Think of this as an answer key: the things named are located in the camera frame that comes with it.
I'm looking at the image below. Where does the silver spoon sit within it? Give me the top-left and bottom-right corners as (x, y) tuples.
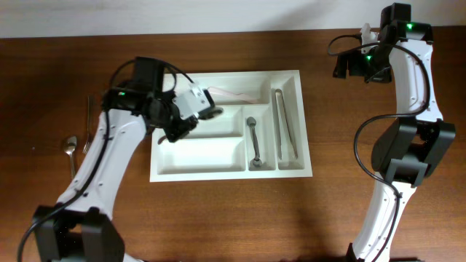
(157, 106), (224, 145)
(63, 135), (77, 178)

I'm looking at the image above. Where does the pink plastic knife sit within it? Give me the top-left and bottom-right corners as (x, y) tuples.
(208, 87), (258, 104)

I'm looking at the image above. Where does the silver fork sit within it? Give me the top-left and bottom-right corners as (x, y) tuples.
(83, 95), (93, 154)

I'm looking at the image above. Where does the small dark teaspoon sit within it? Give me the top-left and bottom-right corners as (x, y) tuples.
(249, 158), (275, 171)

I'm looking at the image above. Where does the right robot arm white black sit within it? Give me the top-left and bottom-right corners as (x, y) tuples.
(328, 3), (456, 261)

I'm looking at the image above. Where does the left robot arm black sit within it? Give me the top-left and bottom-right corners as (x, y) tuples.
(17, 57), (216, 261)

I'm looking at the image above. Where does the white plastic cutlery tray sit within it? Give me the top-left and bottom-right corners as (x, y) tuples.
(149, 70), (312, 182)

